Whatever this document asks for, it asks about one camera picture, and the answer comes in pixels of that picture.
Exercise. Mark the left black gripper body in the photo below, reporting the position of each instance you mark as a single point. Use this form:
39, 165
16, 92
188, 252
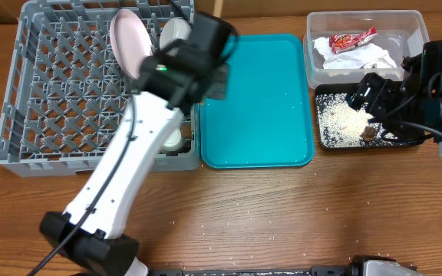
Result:
220, 75

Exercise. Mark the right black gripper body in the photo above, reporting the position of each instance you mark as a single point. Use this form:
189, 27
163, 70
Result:
377, 96

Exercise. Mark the brown food scrap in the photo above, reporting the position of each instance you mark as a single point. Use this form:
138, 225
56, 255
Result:
369, 134

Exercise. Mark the white napkin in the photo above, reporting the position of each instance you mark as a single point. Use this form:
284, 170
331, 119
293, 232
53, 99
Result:
368, 56

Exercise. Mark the white paper cup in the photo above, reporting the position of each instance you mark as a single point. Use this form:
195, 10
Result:
174, 142

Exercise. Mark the grey-white bowl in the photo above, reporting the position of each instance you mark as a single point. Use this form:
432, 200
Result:
175, 29

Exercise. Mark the red snack wrapper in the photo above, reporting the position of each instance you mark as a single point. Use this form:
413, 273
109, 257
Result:
345, 42

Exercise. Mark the large white round plate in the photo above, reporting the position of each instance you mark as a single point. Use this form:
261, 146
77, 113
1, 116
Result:
130, 42

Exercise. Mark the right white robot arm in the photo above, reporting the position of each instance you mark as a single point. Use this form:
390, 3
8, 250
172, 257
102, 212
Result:
411, 110

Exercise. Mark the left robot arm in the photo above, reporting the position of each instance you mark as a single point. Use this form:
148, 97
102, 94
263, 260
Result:
90, 231

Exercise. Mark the clear plastic waste bin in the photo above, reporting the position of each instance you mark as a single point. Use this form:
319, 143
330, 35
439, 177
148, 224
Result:
399, 32

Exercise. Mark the grey plastic dishwasher rack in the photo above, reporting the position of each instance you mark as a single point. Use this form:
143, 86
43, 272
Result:
65, 92

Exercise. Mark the black rectangular tray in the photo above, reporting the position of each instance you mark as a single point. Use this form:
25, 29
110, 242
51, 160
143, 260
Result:
320, 115

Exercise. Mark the teal plastic serving tray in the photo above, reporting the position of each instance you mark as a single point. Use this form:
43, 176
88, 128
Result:
265, 119

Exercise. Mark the brown cardboard backdrop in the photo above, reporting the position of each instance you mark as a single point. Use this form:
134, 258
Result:
10, 9

